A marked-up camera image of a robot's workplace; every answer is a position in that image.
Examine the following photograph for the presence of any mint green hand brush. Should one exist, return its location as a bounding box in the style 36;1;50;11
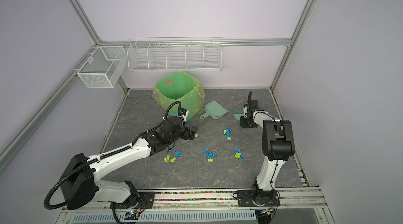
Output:
233;107;245;121

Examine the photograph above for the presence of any mint green dustpan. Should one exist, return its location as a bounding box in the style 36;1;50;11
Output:
199;100;228;120

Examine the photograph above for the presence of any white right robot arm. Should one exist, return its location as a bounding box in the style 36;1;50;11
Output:
239;91;296;192

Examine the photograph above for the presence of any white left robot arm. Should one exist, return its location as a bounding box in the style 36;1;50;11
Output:
43;101;198;210

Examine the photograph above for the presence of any lime green scrap pair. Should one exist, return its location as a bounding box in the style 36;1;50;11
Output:
164;155;176;163

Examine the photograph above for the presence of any blue scrap cluster centre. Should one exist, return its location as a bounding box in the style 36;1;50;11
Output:
203;149;217;163

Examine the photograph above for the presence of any green lined trash bin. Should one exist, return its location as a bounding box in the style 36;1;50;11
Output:
152;72;205;121

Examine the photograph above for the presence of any small white mesh basket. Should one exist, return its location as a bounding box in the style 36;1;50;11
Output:
77;46;128;88

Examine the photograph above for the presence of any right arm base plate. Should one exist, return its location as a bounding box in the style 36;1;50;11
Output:
234;189;280;207

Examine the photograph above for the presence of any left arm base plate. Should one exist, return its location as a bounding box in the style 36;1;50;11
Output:
114;191;155;209

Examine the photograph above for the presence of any long white wire basket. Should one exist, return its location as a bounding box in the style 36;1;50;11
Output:
127;37;222;71

